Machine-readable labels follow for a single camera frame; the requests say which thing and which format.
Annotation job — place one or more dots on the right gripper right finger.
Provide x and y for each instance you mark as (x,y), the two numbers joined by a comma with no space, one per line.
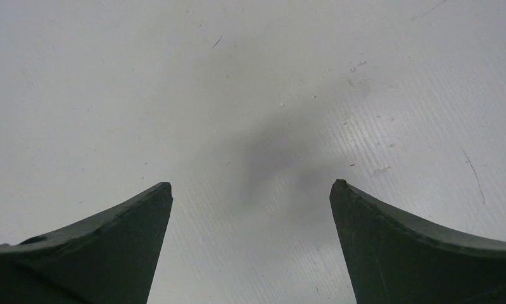
(394,256)

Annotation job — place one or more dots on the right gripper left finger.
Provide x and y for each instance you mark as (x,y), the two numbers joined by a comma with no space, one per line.
(109,257)

